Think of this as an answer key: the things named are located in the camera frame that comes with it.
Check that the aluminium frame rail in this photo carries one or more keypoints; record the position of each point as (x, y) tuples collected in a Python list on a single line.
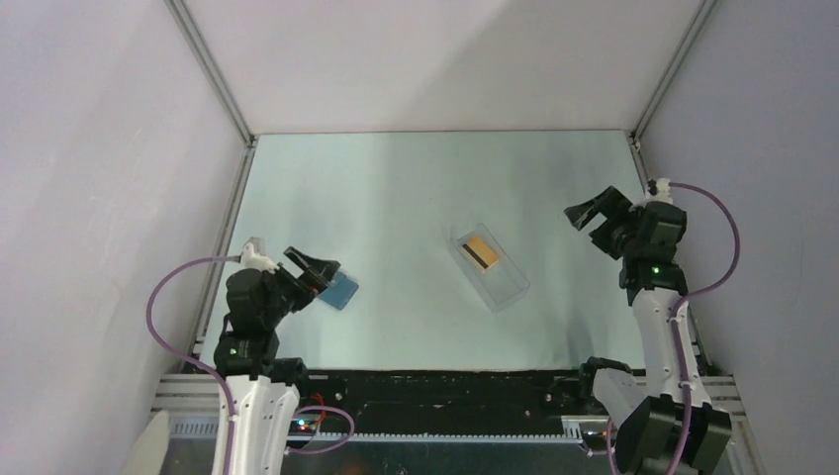
[(635, 136), (228, 193)]

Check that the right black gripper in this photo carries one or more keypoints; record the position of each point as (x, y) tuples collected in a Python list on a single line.
[(609, 203)]

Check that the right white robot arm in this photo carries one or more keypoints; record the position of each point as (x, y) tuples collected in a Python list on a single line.
[(668, 425)]

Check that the right aluminium frame rail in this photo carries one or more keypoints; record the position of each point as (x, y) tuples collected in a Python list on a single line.
[(635, 136)]

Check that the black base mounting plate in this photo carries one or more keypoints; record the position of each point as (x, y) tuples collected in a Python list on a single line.
[(450, 403)]

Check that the clear acrylic box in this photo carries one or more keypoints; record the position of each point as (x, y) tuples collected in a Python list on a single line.
[(499, 287)]

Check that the left aluminium frame rail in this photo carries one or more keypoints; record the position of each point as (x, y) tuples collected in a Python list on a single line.
[(228, 193)]

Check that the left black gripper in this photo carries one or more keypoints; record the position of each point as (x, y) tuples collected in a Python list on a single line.
[(306, 285)]

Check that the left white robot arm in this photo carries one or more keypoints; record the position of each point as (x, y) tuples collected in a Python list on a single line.
[(259, 391)]

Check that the blue card holder wallet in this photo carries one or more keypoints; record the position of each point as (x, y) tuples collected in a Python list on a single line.
[(339, 291)]

